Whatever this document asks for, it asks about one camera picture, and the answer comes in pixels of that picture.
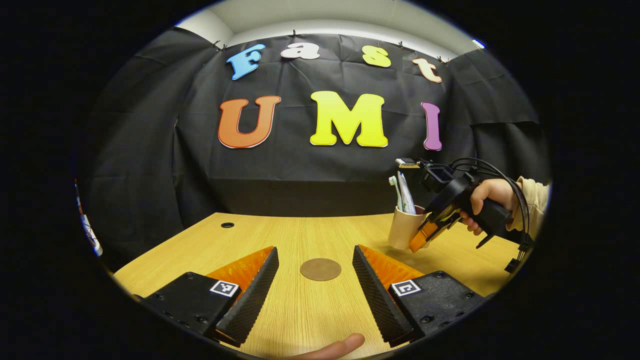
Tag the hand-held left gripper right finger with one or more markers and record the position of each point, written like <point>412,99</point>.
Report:
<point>377,300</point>

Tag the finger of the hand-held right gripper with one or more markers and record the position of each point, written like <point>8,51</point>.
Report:
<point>422,237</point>

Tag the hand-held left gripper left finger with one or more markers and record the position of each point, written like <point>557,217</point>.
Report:
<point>250,300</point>

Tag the beige cup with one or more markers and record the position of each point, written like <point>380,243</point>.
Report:
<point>402,230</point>

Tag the white toothpaste tube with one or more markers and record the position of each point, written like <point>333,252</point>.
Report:
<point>407,197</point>

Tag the white toothbrush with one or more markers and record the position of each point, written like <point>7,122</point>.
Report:
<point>394,187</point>

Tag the round brown coaster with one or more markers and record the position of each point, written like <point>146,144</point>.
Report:
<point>320,269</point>

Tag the wooden desktop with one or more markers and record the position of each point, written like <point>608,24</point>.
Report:
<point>310,310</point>

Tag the black backdrop cloth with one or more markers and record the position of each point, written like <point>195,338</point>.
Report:
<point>325,180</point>

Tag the bright white monitor screen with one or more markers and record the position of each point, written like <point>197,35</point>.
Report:
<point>89,227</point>

